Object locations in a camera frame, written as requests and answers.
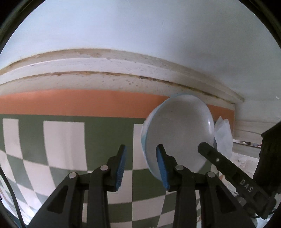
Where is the folded white cloth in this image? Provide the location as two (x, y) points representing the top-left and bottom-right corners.
(213, 116), (233, 157)

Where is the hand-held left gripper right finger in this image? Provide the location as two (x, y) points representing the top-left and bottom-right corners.
(155, 144), (256, 228)

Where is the green white checkered tablecloth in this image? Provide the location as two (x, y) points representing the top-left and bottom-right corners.
(0, 89), (235, 228)

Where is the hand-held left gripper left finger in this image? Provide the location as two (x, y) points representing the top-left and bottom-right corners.
(28, 144), (128, 228)

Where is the black cable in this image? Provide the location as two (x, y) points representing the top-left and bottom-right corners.
(0, 167), (25, 228)

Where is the white bowl with blue print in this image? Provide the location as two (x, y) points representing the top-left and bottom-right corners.
(141, 92), (215, 182)

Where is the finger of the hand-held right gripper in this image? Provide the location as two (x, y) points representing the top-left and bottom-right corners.
(198, 142), (276, 220)

